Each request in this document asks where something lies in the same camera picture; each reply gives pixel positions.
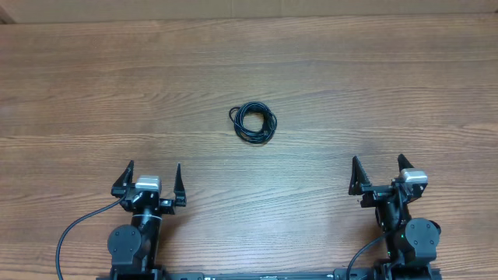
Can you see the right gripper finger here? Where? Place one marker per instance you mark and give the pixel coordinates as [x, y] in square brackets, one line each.
[359, 180]
[403, 162]

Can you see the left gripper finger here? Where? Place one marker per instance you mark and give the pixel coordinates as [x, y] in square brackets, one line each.
[179, 190]
[125, 178]

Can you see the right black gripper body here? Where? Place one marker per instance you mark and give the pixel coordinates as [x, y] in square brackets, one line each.
[377, 192]

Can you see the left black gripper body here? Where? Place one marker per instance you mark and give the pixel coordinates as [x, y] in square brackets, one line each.
[165, 206]

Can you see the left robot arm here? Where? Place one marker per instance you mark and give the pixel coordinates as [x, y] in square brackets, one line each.
[133, 247]

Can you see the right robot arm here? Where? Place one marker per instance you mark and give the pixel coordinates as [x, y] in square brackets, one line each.
[411, 242]

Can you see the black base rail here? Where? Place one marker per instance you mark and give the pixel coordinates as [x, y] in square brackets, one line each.
[337, 274]

